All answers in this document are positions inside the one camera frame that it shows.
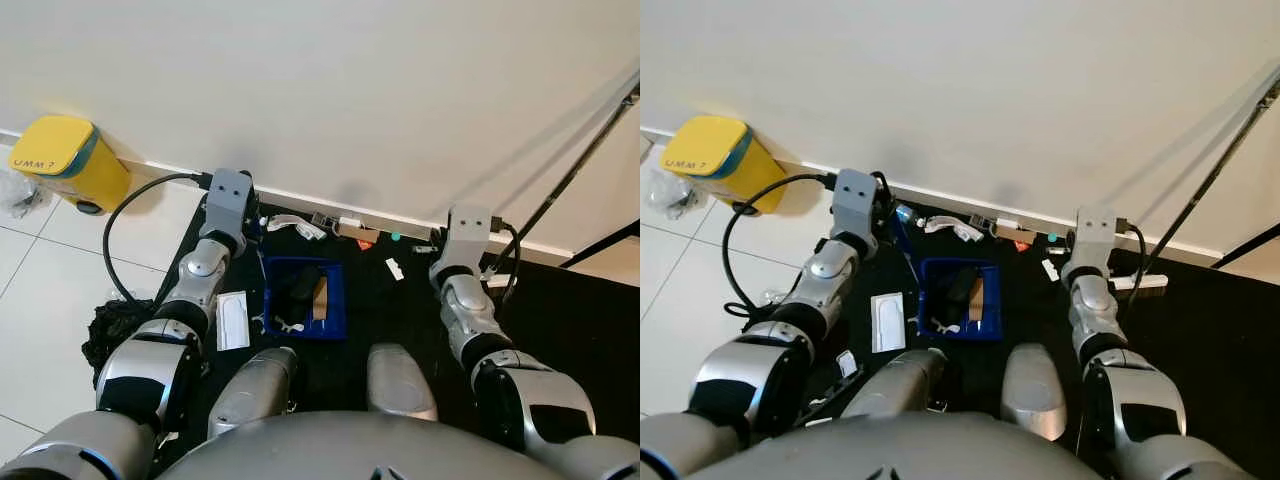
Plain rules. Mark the small white paper piece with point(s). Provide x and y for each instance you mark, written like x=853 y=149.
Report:
x=1050 y=270
x=394 y=269

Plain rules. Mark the black floor strip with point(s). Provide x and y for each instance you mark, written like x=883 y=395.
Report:
x=1250 y=245
x=605 y=245

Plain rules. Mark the yellow pedal bin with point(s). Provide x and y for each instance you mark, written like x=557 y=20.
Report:
x=720 y=155
x=65 y=155

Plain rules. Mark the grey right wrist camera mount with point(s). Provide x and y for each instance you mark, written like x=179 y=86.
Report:
x=1096 y=232
x=470 y=232

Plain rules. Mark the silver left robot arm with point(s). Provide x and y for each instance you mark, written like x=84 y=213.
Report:
x=140 y=375
x=750 y=380

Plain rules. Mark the clear plastic bag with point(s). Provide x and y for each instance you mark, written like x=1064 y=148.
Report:
x=670 y=192
x=18 y=195

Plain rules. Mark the clear plastic bottle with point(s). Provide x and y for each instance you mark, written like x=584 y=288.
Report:
x=905 y=213

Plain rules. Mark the black floor mat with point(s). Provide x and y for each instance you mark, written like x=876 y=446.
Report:
x=400 y=310
x=1200 y=330

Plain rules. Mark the white paper tray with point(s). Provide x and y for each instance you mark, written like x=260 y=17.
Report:
x=887 y=322
x=233 y=320

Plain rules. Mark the small white box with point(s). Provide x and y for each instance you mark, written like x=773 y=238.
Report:
x=350 y=222
x=1007 y=224

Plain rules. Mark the silver robot leg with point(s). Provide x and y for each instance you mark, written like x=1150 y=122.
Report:
x=400 y=380
x=255 y=390
x=1034 y=390
x=890 y=380

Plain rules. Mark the silver right robot leg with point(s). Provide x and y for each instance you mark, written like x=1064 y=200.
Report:
x=1034 y=390
x=400 y=380

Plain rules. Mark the crumpled white paper wrapper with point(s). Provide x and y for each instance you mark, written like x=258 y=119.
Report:
x=300 y=228
x=955 y=228

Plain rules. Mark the dark grey plastic clip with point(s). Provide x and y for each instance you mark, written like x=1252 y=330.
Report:
x=322 y=219
x=979 y=220

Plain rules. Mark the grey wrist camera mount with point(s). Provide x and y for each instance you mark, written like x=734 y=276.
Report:
x=1096 y=232
x=470 y=232
x=856 y=200
x=228 y=200

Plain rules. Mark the crumpled black plastic bag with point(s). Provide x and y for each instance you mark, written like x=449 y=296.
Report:
x=110 y=335

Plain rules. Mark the grey robot torso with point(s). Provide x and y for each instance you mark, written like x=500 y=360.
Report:
x=890 y=452
x=350 y=450

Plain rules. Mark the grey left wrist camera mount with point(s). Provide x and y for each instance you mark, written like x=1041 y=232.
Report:
x=228 y=200
x=856 y=200

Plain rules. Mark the silver left robot leg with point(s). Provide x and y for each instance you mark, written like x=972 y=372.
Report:
x=255 y=390
x=890 y=380

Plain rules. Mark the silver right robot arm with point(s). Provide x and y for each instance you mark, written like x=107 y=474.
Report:
x=1140 y=400
x=540 y=400

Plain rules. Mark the small white plastic scrap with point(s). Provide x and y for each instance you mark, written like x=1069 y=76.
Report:
x=945 y=324
x=288 y=324

